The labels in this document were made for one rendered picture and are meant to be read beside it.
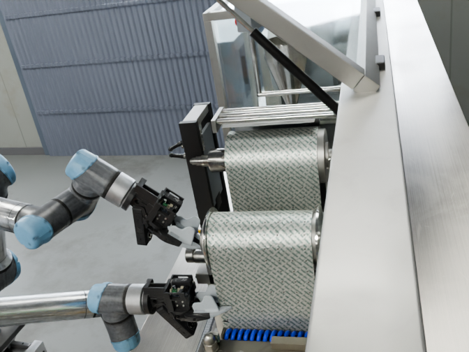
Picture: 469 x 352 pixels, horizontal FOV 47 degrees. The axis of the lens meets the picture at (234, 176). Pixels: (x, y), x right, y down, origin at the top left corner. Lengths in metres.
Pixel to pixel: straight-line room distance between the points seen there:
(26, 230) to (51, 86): 4.12
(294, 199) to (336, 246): 0.90
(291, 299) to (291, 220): 0.19
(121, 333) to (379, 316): 1.08
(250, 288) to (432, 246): 0.52
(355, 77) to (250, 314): 0.68
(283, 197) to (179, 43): 3.27
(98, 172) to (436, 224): 0.73
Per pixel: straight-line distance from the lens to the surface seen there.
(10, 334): 1.96
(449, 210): 0.96
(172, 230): 1.27
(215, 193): 1.62
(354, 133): 0.72
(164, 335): 1.59
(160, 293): 1.33
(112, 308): 1.39
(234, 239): 1.20
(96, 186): 1.27
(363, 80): 0.86
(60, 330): 3.26
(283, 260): 1.20
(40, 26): 5.18
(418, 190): 1.02
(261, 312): 1.31
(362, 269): 0.47
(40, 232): 1.27
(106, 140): 5.24
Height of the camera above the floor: 1.94
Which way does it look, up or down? 26 degrees down
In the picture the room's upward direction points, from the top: 10 degrees counter-clockwise
